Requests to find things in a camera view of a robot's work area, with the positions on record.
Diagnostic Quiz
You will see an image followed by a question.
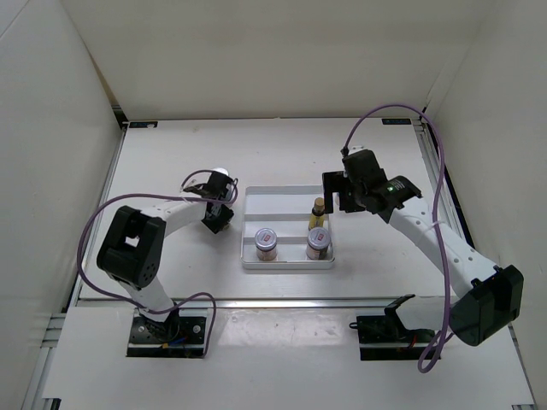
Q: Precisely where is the red label spice jar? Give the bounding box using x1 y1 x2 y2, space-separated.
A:
306 226 331 261
255 228 278 261

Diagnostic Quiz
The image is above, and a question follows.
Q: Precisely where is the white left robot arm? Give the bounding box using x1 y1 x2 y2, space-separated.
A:
97 168 238 342

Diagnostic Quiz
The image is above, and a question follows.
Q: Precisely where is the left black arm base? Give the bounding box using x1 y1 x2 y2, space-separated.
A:
126 309 208 359

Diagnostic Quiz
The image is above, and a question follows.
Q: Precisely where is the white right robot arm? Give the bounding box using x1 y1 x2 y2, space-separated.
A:
322 149 524 347

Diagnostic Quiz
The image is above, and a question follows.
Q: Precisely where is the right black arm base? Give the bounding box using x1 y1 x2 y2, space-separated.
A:
349 294 444 361

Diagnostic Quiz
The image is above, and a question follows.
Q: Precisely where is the white divided tray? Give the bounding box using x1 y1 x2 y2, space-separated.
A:
240 185 335 271

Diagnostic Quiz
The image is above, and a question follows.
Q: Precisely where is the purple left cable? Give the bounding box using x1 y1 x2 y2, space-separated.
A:
76 169 238 357

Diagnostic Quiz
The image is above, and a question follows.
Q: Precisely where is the purple cable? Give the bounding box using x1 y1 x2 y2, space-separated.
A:
76 169 238 357
340 102 453 374

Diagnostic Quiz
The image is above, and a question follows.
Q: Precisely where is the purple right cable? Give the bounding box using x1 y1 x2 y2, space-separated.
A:
340 102 453 374

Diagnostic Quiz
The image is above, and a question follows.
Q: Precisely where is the aluminium front rail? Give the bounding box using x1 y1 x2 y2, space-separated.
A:
74 296 444 309

